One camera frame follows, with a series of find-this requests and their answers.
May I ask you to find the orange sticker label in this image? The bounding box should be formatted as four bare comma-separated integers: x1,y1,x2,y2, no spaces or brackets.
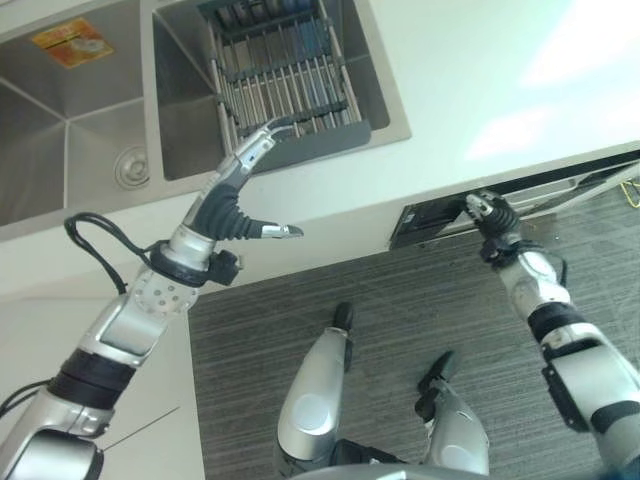
31,16,116,69

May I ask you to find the robot left five-finger hand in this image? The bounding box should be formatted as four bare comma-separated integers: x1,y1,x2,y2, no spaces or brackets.
169,118,305,264

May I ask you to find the metal dish drying rack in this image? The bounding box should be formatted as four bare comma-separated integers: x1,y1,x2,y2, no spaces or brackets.
196,0,374,174

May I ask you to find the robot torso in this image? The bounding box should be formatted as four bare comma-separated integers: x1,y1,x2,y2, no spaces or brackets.
281,438,427,480

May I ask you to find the robot right five-finger hand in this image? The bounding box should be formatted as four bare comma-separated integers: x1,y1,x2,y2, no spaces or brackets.
465,191,523,245

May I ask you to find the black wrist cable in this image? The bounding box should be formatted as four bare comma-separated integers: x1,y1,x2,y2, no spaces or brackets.
63,211,157,297

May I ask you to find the round metal sink drain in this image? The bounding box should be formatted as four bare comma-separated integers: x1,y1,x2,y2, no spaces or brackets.
113,144,151,191

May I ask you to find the robot right silver leg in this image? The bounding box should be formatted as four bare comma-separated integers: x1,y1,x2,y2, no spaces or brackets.
414,349,492,477

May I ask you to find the yellow wire object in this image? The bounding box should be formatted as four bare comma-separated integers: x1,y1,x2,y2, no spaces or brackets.
619,176,640,209

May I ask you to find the stainless steel double sink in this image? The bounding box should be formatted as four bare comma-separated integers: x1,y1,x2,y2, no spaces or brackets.
0,0,414,229

